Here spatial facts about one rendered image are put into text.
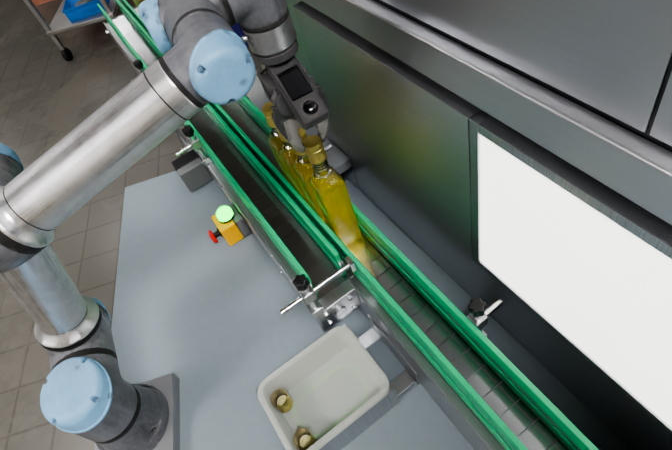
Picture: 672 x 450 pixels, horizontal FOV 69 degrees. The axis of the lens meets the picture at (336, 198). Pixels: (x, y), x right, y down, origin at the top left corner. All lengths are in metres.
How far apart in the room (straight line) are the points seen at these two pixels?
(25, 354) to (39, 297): 1.71
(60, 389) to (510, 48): 0.90
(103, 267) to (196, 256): 1.34
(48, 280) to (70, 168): 0.35
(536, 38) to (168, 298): 1.09
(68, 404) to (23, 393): 1.55
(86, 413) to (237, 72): 0.67
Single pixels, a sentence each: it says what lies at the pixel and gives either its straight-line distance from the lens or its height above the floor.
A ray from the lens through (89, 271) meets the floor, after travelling 2.74.
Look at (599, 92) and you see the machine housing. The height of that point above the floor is 1.42.
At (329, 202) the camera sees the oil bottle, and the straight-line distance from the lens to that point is 0.97.
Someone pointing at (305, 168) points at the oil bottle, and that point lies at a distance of 0.98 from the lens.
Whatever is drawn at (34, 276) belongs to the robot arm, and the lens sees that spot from 0.94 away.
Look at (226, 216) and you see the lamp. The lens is 1.31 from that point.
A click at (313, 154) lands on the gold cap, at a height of 1.16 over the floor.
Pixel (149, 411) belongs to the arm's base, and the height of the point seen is 0.84.
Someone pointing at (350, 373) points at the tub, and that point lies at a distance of 1.08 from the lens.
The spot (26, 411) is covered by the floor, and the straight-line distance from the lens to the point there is 2.53.
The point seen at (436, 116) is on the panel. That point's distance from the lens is 0.72.
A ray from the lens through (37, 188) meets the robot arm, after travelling 0.67.
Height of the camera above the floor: 1.76
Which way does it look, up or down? 48 degrees down
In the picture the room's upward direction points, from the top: 19 degrees counter-clockwise
